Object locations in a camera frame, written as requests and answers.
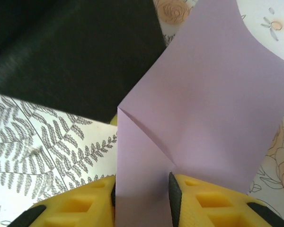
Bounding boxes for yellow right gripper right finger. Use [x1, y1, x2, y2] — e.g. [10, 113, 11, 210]
[168, 172, 284, 227]

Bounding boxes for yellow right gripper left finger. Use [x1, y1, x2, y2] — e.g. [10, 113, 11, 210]
[11, 176, 117, 227]

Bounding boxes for purple paper sheet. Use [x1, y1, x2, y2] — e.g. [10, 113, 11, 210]
[115, 0, 284, 227]

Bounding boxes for floral patterned table cover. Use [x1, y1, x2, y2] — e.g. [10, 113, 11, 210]
[0, 0, 284, 227]

